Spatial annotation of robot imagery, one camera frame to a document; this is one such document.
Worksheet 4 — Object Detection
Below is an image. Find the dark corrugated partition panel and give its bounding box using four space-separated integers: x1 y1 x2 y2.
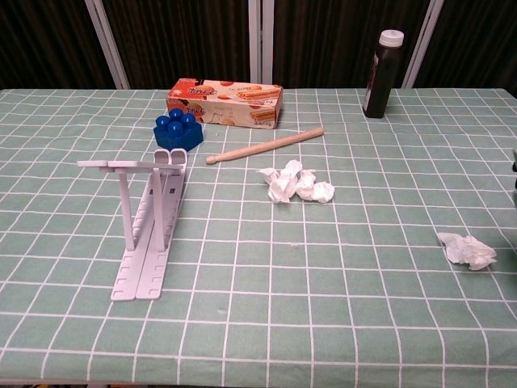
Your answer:
103 0 251 91
0 0 118 91
414 0 517 90
272 0 430 90

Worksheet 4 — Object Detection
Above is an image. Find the green checked tablecloth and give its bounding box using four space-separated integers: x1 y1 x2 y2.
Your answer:
0 86 517 388

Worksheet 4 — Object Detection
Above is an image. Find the white folding laptop stand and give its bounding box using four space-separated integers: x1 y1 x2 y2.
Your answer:
76 148 190 303

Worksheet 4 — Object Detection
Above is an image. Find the blue building block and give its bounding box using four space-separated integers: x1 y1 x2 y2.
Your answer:
153 108 205 153

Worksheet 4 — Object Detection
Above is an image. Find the orange cookie box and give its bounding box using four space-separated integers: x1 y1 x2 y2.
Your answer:
166 78 284 129

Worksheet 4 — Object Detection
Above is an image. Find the wooden drumstick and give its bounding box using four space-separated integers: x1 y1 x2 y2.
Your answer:
205 126 325 165

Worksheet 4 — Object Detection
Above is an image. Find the white partition post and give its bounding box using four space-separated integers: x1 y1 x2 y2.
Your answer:
401 0 444 90
261 0 275 90
247 0 263 90
83 0 132 91

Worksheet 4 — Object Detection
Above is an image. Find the dark bottle white cap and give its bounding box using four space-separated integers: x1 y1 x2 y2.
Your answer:
362 28 406 120

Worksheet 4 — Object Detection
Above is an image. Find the tissue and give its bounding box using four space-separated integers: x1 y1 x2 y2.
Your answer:
296 168 336 204
435 231 498 272
258 159 305 205

